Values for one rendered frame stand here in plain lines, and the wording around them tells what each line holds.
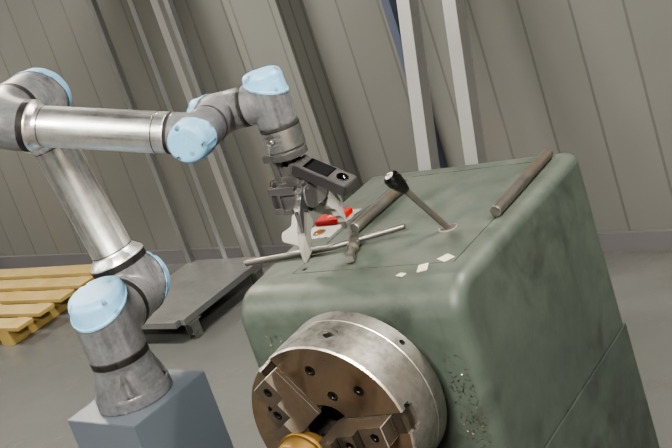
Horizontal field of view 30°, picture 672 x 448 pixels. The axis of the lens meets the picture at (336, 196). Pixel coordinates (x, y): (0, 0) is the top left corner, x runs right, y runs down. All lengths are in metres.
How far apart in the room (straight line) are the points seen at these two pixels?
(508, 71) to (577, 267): 2.75
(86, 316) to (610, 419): 1.05
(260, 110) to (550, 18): 2.86
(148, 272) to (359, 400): 0.63
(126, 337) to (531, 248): 0.77
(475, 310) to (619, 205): 3.12
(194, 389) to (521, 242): 0.69
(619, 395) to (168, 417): 0.91
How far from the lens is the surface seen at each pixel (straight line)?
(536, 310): 2.30
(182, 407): 2.44
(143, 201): 6.89
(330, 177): 2.25
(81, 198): 2.46
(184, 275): 6.29
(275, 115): 2.25
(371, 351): 2.04
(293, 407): 2.08
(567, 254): 2.44
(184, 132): 2.15
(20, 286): 7.24
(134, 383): 2.41
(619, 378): 2.63
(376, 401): 2.03
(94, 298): 2.39
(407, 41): 4.92
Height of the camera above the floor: 2.03
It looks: 17 degrees down
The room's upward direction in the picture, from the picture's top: 19 degrees counter-clockwise
